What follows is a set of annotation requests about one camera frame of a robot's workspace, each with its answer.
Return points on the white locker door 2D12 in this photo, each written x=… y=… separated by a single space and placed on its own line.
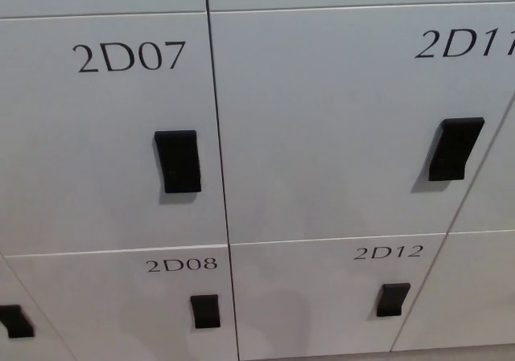
x=306 y=296

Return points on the white locker door 2D07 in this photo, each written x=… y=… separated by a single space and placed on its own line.
x=80 y=156

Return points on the white locker door 2D08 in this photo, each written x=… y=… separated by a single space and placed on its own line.
x=120 y=308

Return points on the white low plain locker door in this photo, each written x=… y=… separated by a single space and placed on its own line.
x=466 y=288

